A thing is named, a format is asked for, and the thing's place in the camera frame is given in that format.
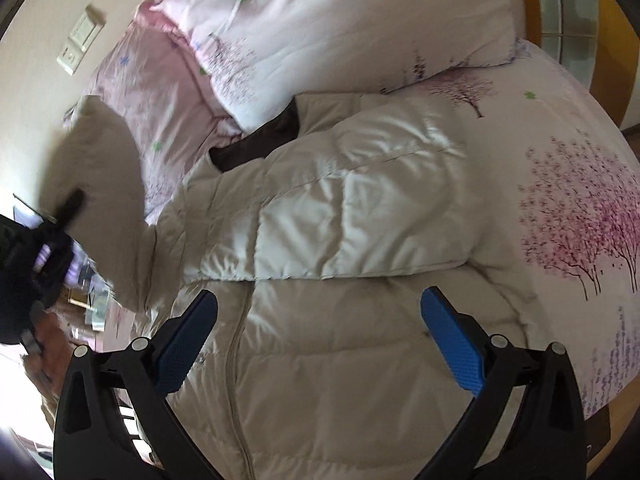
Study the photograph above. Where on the person's left hand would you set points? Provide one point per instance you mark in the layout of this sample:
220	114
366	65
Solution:
47	369

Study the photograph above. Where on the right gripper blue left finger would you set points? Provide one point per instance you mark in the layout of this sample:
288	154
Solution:
179	341

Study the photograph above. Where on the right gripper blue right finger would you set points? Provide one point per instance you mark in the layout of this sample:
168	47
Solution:
458	338

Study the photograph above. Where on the wooden door frame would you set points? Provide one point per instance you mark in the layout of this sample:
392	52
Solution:
597	41

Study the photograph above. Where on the right floral pink pillow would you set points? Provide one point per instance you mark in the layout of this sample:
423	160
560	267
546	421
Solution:
259	54

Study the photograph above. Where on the beige puffer jacket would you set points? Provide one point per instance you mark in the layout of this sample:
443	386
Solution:
319	365

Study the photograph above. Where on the floral pink pillow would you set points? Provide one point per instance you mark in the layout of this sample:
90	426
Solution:
166	100
259	54

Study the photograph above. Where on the left floral pink pillow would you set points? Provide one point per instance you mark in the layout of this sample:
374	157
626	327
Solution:
166	100

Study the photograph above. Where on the pink floral bed sheet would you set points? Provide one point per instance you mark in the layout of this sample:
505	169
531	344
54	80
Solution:
564	185

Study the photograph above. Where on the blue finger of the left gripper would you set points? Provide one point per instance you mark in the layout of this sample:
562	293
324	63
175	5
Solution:
68	210

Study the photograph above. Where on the white wall socket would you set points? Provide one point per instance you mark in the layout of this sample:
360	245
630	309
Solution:
69	58

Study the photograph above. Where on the white wall switch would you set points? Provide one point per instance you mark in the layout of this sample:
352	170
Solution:
87	28

